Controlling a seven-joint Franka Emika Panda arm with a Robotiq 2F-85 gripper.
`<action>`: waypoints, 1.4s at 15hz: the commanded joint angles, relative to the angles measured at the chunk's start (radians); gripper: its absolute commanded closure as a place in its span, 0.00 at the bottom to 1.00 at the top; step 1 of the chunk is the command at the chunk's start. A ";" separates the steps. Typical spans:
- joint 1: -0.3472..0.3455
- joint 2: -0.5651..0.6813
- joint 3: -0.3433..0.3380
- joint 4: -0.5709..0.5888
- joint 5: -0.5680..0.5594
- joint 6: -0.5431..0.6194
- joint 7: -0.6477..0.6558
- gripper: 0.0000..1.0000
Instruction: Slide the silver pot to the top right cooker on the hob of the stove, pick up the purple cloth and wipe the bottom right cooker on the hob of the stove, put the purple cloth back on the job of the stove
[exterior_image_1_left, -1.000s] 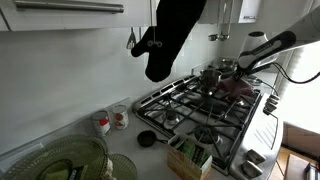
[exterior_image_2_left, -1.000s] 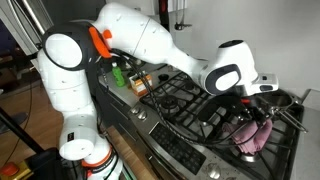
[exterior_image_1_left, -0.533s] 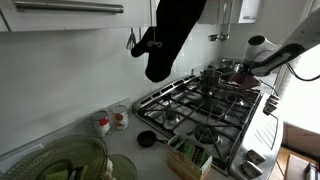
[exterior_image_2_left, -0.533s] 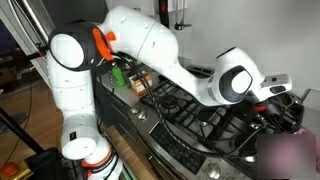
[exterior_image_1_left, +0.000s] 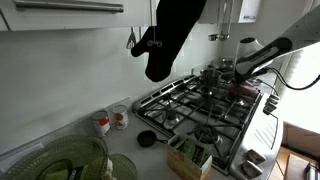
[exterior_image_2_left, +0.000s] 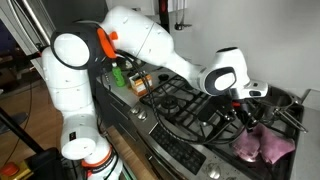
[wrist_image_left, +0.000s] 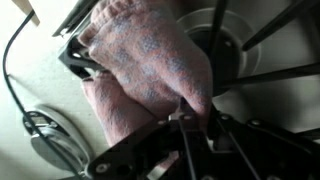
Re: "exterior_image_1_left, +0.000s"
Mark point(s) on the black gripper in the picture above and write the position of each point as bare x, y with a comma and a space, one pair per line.
240, 80

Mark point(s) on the pink cloth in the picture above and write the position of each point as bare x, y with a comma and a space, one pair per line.
243, 89

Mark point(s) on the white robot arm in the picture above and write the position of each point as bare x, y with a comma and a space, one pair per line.
263, 56

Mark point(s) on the silver stove knob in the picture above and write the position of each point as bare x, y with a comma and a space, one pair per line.
274, 97
255, 156
271, 104
251, 169
267, 111

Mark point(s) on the stainless steel gas stove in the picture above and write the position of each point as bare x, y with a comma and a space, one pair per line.
260, 140

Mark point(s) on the shiny metal vessel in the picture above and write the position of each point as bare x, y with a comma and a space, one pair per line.
226, 63

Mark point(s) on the black cast iron grate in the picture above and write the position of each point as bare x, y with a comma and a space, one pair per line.
155, 124
222, 97
230, 126

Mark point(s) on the hanging metal ladle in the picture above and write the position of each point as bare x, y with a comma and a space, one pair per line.
226, 35

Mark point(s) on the hanging small metal scoop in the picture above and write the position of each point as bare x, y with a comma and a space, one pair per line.
213, 37

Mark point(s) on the black oven mitt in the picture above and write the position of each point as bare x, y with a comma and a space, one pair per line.
166, 36

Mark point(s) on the open cardboard tea box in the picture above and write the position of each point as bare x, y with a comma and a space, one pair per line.
186, 163

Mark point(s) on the small black skillet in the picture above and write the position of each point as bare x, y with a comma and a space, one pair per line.
146, 138

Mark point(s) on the hanging metal spatula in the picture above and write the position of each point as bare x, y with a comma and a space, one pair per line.
131, 41

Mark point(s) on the red and white tin can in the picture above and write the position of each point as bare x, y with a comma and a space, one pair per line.
101, 123
120, 117

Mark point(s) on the large green glass bowl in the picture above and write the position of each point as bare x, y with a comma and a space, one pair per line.
66, 156

